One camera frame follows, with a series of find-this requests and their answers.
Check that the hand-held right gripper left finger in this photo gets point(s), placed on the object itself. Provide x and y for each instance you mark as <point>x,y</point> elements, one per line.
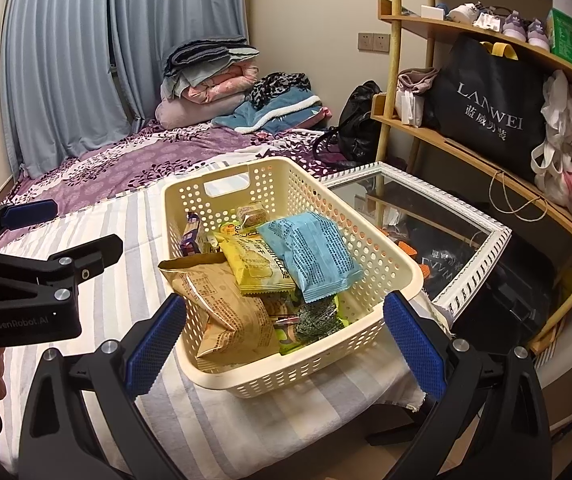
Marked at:
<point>158,342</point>

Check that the purple floral bedsheet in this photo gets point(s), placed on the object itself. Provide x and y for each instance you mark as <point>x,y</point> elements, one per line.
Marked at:
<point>115,170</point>

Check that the pink cloth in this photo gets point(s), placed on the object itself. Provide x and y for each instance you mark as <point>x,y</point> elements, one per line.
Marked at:
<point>416,80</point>

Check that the cream perforated plastic basket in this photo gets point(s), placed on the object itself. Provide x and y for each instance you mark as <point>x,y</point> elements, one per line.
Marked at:
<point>316,370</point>

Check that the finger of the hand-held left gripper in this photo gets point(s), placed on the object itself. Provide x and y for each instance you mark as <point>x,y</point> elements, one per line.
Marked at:
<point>30,212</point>
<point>93,255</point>

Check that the blue snack bag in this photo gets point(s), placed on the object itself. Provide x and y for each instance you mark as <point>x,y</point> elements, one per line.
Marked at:
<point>311,255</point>

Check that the blue fleece garment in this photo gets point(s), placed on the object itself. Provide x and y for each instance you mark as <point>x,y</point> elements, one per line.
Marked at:
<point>266,112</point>

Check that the white plastic bags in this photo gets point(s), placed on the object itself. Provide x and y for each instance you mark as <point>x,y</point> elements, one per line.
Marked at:
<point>561,120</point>

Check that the leopard print scarf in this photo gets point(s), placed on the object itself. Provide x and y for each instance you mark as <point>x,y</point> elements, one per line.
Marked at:
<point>278,85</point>

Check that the pink garment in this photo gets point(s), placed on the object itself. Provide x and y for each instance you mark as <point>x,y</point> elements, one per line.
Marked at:
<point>318,115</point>

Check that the white sneaker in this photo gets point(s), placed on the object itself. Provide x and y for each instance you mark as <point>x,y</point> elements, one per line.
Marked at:
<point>466,12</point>

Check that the purple sneaker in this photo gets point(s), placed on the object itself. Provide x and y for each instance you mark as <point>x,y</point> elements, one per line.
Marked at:
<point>516,25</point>
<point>538,37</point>

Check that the black shopping bag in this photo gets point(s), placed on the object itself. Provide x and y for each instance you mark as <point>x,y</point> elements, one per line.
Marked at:
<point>486,110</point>

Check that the grey folded blankets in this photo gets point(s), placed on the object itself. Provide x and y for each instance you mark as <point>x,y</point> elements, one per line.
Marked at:
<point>200,52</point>

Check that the beige wall socket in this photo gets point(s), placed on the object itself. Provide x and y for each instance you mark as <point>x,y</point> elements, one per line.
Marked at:
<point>381,42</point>
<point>365,42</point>

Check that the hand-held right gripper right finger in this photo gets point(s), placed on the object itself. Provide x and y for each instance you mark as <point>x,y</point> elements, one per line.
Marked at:
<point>413,342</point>

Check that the pink folded quilt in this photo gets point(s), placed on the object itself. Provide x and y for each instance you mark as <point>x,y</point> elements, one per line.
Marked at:
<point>220,82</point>

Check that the white framed side table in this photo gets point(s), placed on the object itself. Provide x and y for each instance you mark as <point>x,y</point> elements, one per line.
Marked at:
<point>416,200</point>

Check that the blue curtain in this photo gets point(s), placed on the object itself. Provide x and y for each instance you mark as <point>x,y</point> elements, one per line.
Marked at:
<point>65,60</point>

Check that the tan pastry snack bag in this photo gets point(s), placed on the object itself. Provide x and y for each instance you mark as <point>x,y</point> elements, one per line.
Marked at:
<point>225,310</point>

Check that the blue white striped blanket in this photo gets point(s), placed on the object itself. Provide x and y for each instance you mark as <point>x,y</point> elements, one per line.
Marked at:
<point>135,270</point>

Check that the small white box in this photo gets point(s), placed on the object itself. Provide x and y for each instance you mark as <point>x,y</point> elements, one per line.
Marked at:
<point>428,11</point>

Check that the black backpack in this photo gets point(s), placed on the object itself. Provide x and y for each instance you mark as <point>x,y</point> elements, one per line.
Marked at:
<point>358,120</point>

